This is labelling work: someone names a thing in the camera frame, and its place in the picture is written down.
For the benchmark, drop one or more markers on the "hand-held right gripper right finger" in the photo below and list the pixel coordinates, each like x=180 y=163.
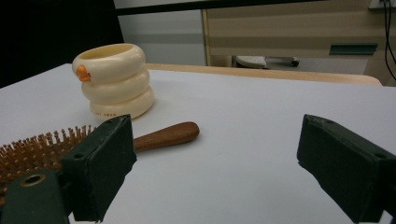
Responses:
x=342 y=165

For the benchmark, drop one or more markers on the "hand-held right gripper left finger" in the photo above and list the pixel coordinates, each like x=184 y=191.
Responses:
x=99 y=168

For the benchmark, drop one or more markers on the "wooden hairbrush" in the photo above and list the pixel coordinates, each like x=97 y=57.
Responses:
x=168 y=135

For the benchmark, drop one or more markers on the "cream ringed holder cup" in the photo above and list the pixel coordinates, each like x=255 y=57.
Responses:
x=115 y=90

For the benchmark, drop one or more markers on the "grey flat object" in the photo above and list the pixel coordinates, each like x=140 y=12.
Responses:
x=252 y=61

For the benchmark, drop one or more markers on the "black curtain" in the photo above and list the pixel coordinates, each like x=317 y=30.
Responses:
x=46 y=31

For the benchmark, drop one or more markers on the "light wooden desk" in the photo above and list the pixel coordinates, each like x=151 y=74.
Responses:
x=280 y=31

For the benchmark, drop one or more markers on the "white cabinet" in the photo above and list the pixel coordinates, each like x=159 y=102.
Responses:
x=174 y=37

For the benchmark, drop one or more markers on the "black horizontal bar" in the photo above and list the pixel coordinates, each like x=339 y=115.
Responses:
x=186 y=8

